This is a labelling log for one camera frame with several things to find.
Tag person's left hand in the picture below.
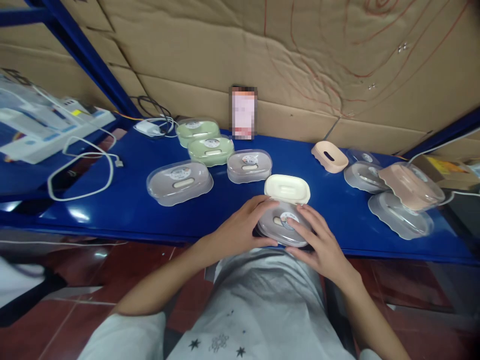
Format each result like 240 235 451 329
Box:
203 194 280 260

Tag person's right hand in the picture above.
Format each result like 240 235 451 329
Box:
286 204 354 283

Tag cream soap box tray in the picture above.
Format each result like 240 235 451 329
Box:
263 173 312 207

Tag small grey soap box clear lid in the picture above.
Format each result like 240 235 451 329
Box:
226 148 272 185

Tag large grey soap box clear lid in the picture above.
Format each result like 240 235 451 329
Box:
145 158 214 208

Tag person's body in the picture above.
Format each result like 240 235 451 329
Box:
79 247 358 360

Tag green soap box clear lid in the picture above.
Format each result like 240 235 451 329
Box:
175 116 223 149
187 136 236 169

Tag pink soap dish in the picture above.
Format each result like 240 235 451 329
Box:
310 140 350 175

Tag pink soap box clear lid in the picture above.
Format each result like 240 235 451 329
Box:
377 161 447 214

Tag black smartphone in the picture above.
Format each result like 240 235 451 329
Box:
228 85 259 142

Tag white charger plug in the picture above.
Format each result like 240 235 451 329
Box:
134 119 163 138

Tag yellow cardboard box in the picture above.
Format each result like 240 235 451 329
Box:
422 155 472 185

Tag brown cardboard sheets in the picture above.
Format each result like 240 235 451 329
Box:
0 0 480 162

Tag white charging cable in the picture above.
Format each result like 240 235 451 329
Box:
47 135 125 203

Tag black cable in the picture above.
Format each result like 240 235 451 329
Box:
128 95 174 122

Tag blue metal shelf frame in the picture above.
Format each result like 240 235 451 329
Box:
0 0 480 160

